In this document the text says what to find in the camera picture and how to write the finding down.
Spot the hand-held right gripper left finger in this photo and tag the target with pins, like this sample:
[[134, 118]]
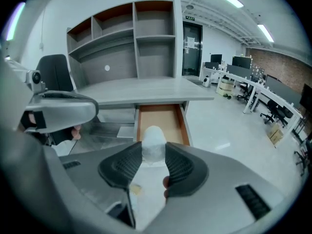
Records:
[[119, 167]]

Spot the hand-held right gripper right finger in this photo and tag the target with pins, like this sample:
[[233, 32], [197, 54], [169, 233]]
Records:
[[185, 169]]

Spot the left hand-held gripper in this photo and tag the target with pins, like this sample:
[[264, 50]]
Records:
[[62, 136]]

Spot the wooden drawer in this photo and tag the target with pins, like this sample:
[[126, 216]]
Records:
[[161, 118]]

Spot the person's left hand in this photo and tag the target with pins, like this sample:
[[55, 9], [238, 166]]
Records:
[[76, 132]]

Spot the person's right hand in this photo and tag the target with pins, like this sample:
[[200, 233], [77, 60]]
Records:
[[166, 186]]

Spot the person's left shoe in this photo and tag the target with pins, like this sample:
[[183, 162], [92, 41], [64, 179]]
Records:
[[136, 189]]

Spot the black chair with blue seat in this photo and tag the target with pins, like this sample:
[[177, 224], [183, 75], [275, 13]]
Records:
[[54, 72]]

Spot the grey wooden shelf hutch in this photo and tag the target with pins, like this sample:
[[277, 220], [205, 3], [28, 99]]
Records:
[[117, 45]]

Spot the grey wooden desk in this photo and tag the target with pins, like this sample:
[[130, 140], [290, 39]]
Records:
[[146, 90]]

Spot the small white robot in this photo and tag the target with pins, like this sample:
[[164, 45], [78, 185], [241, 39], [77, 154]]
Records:
[[206, 81]]

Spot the beige storage crate stack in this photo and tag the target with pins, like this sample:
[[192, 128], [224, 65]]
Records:
[[226, 86]]

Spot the cardboard box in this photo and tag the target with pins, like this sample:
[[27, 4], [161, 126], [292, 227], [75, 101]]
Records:
[[278, 138], [273, 130]]

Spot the black office chair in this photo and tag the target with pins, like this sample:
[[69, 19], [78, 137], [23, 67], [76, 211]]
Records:
[[246, 92], [275, 111], [302, 157]]

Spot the long white office desk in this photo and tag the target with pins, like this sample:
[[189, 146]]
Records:
[[256, 89]]

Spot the black desk divider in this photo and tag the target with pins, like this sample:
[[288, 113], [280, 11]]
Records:
[[282, 91], [239, 71]]

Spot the black computer monitor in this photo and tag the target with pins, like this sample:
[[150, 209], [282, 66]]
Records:
[[241, 62], [216, 58]]

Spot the black double door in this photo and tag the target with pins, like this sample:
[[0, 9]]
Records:
[[192, 50]]

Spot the large black screen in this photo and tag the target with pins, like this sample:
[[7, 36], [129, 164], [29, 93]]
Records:
[[307, 97]]

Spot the green exit sign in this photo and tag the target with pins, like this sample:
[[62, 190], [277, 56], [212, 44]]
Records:
[[190, 18]]

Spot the silver fisheye camera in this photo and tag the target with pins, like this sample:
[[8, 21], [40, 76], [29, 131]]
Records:
[[36, 79]]

